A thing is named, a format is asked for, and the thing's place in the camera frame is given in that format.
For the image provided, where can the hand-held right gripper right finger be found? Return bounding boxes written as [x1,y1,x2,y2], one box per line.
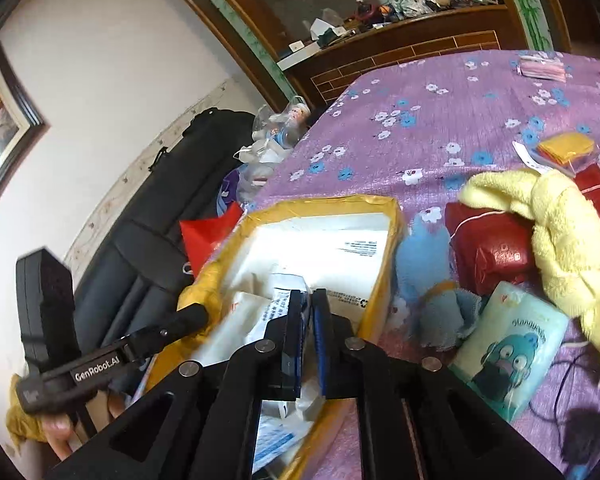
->
[313,288,566,480]

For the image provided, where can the red plastic bag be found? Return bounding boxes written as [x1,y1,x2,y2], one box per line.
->
[180,202,244,277]

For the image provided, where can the white paper packet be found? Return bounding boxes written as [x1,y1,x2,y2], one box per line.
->
[205,290,277,362]

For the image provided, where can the wooden sideboard with clutter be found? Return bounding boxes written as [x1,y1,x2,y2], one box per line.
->
[280,0,502,57]

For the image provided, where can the person's left forearm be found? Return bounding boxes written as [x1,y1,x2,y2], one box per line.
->
[5,374,48,443]

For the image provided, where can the pink face mask pack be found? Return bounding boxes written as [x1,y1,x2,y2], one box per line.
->
[517,52,569,82]

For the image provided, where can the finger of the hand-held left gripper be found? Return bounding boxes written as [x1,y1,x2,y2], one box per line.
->
[122,304,211,362]

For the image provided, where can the clear plastic bags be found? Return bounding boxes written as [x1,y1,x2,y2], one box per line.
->
[234,105,292,187]

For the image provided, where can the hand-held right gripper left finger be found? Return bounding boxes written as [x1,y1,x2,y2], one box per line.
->
[45,289,312,480]

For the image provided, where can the white and blue packet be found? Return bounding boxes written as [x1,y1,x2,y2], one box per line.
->
[252,375,327,476]

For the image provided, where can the yellow towel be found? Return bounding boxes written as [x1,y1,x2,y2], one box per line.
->
[457,167,600,357]

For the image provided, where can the black cable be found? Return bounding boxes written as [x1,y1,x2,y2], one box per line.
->
[530,344,600,442]

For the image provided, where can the purple plastic bag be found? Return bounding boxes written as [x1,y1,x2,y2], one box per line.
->
[216,169,242,217]

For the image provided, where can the purple floral bedsheet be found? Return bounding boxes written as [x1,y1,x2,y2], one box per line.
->
[240,50,600,480]

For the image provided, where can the person's left hand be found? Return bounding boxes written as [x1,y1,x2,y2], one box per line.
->
[42,392,131,462]

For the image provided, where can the white paper tag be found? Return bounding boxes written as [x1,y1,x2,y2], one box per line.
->
[511,140,547,172]

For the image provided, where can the wooden mirror cabinet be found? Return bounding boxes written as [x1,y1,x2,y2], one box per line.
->
[145,0,572,112]

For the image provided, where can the black leather sofa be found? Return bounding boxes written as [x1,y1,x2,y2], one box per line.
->
[72,107,261,361]

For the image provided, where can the large white mailer bag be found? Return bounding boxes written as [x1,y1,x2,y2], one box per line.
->
[235,212,392,332]

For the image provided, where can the light green tissue pack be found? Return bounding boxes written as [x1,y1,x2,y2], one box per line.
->
[450,280,571,424]

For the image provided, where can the large red packet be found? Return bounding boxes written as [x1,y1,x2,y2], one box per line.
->
[444,202,539,297]

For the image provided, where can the clear plastic bottle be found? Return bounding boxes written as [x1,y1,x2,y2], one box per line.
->
[267,95,314,152]

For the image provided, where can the yellow folded cloth in wrapper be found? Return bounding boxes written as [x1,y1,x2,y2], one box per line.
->
[536,132,600,177]

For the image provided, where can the small red packet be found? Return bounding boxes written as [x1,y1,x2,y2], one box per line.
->
[572,162,600,252]

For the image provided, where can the small white printed packet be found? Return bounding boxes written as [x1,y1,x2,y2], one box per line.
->
[270,272,313,322]

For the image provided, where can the framed wall picture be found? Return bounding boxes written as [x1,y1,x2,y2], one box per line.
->
[0,42,47,223]

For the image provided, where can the blue towel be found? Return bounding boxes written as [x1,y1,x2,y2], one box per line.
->
[392,212,484,352]

